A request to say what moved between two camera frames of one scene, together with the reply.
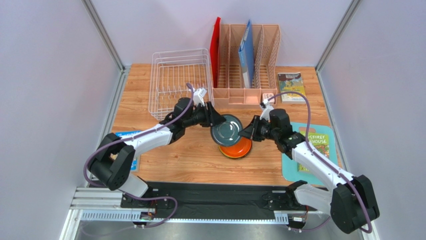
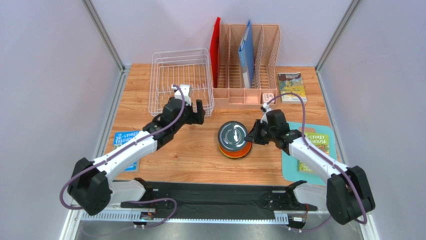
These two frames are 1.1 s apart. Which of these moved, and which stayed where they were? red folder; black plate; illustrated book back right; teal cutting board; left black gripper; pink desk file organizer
Moved: left black gripper; black plate
Stayed: pink desk file organizer; illustrated book back right; red folder; teal cutting board
